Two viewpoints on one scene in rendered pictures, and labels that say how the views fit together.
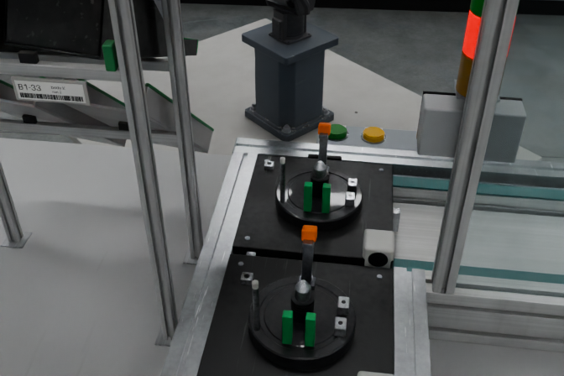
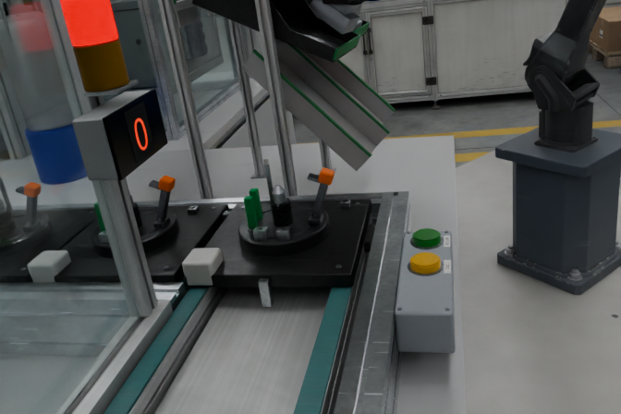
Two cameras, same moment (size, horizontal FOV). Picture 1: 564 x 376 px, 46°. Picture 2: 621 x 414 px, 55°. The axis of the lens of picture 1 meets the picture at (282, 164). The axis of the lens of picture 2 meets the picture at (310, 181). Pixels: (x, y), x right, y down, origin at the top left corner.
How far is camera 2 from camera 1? 1.35 m
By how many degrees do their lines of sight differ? 83
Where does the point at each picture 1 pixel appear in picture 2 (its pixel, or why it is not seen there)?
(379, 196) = (286, 266)
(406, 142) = (417, 292)
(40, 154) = (433, 157)
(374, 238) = (202, 252)
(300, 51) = (517, 151)
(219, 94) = not seen: hidden behind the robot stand
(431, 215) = (297, 341)
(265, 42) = (534, 134)
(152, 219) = (189, 125)
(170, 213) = not seen: hidden behind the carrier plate
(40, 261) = (303, 183)
